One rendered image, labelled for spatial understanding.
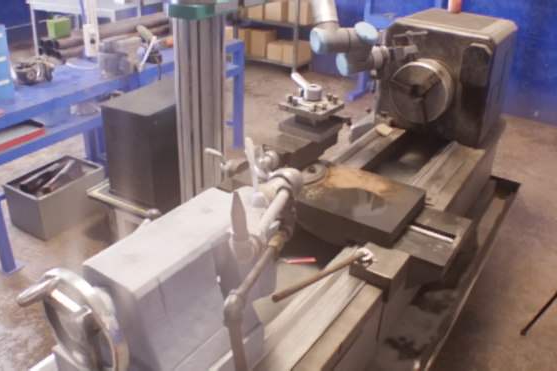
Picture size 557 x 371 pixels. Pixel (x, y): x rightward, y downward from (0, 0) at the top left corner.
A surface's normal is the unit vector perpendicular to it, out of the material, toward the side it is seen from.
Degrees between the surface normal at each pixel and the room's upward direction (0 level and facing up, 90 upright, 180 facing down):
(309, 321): 0
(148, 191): 90
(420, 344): 0
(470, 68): 90
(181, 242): 0
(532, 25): 90
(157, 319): 76
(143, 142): 90
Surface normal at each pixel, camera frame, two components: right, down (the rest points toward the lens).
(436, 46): -0.56, 0.37
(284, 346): 0.03, -0.89
